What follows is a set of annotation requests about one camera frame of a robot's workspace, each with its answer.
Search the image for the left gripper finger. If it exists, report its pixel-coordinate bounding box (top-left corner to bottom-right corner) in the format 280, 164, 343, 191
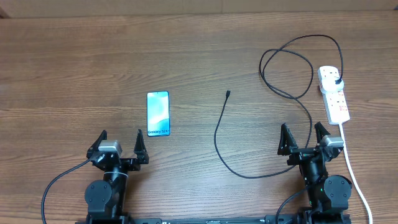
86, 130, 107, 159
134, 129, 149, 164

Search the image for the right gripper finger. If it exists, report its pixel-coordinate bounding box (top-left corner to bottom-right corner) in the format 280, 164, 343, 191
314, 122, 330, 145
277, 123, 298, 156

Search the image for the Samsung Galaxy smartphone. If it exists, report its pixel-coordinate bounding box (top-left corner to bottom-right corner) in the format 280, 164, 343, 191
147, 91, 171, 137

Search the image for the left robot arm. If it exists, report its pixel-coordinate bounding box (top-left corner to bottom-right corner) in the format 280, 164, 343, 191
85, 129, 149, 224

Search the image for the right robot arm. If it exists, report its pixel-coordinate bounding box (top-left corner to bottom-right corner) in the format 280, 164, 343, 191
274, 122, 353, 223

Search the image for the white USB charger plug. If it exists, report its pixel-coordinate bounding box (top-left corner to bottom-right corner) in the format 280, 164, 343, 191
320, 78, 345, 94

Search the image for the white power strip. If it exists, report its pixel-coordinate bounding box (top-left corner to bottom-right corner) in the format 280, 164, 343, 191
317, 66, 350, 125

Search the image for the white power strip cord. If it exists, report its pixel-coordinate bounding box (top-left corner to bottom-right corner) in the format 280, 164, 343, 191
338, 123, 374, 224

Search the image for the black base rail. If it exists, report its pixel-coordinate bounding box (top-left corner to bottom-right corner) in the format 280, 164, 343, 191
75, 214, 352, 224

